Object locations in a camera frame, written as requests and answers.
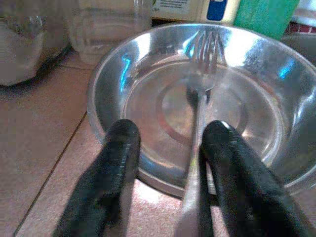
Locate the stainless steel sink basin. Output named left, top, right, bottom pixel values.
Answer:
left=280, top=34, right=316, bottom=59

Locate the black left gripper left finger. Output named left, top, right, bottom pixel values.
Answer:
left=53, top=118, right=141, bottom=237

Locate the green dish soap bottle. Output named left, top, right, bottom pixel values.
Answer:
left=233, top=0, right=301, bottom=41

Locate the steel fork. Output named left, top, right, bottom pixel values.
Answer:
left=174, top=31, right=227, bottom=237

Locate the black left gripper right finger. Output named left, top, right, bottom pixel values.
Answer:
left=197, top=120, right=312, bottom=237

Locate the orange lid glass jar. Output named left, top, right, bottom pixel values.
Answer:
left=66, top=0, right=153, bottom=66

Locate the cream water ionizer appliance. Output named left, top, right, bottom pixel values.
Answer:
left=152, top=0, right=241, bottom=25

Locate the stainless steel bowl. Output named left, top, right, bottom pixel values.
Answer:
left=86, top=23, right=316, bottom=198

